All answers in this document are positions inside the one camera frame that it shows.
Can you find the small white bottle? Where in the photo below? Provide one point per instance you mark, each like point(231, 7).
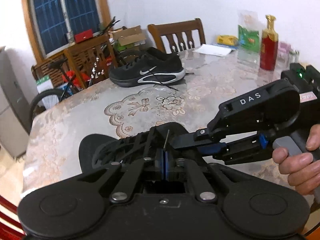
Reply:
point(294, 56)

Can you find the green snack packet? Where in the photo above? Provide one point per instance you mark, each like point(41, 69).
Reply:
point(249, 39)

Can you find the black bicycle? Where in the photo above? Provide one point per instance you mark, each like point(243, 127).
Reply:
point(64, 79)

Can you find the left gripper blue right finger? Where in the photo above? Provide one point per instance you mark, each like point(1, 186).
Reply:
point(169, 165)

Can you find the floral lace tablecloth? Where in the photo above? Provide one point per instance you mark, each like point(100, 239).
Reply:
point(52, 152)

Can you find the yellow packet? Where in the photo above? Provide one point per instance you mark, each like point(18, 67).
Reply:
point(228, 40)

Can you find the person's right hand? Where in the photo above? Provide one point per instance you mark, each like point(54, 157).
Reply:
point(302, 171)

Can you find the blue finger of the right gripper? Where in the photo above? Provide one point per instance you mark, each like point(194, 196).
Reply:
point(212, 148)

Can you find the red box on windowsill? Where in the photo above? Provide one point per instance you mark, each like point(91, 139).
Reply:
point(83, 36)

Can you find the pink plastic container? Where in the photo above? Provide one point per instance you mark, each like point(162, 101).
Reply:
point(283, 51)

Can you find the white green box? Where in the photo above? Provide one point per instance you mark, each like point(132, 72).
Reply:
point(45, 84)

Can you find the black sneaker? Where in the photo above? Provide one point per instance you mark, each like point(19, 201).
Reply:
point(97, 150)
point(151, 67)

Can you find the red wooden chair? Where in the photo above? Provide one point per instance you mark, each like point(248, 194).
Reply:
point(11, 228)

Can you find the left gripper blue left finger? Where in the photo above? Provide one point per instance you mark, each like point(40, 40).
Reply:
point(160, 162)

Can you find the red liquor bottle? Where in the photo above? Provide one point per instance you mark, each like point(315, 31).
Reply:
point(269, 45)

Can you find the brown wooden chair right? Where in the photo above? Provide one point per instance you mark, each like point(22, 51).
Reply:
point(179, 35)

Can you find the silver refrigerator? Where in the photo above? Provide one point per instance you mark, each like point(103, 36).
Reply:
point(15, 123)

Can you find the cardboard box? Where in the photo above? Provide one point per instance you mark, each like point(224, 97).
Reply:
point(126, 38)

